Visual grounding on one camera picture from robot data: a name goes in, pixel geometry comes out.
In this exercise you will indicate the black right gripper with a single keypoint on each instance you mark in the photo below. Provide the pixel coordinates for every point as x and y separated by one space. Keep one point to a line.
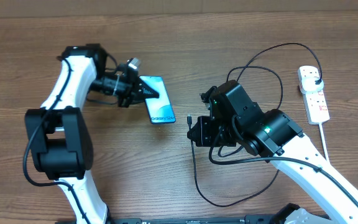
206 129

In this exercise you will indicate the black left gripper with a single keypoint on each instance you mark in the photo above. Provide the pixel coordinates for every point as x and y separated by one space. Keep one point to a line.
137 89

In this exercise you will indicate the blue smartphone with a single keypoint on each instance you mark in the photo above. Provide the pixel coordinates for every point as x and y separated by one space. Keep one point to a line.
160 109

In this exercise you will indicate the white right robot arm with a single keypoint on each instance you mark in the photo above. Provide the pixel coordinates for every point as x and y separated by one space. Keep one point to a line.
237 131

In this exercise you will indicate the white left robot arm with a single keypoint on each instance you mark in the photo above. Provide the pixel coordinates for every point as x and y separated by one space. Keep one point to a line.
58 140

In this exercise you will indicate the white charger plug adapter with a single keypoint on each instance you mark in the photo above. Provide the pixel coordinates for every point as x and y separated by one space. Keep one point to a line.
311 85

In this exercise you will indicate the white power strip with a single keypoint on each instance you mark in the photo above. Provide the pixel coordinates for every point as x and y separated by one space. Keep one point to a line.
315 103

